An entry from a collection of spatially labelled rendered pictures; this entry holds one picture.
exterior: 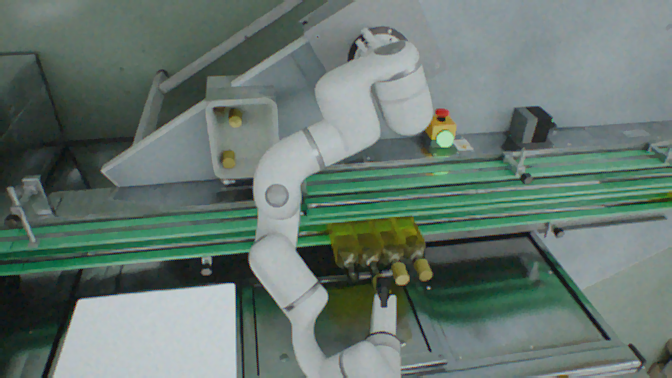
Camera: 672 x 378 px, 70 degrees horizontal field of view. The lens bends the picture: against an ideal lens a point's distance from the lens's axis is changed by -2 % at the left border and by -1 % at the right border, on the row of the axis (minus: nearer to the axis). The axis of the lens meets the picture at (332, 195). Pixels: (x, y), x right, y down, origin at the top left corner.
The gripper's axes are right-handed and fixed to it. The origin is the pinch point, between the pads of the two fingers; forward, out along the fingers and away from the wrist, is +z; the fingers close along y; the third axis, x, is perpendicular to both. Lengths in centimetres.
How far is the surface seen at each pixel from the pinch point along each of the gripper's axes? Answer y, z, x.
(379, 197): 6.1, 28.4, 1.4
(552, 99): 24, 58, -48
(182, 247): -3, 13, 53
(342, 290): -12.5, 10.6, 9.9
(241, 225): 4.8, 14.5, 36.5
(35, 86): 15, 71, 124
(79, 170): -14, 62, 111
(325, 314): -12.4, 1.9, 13.6
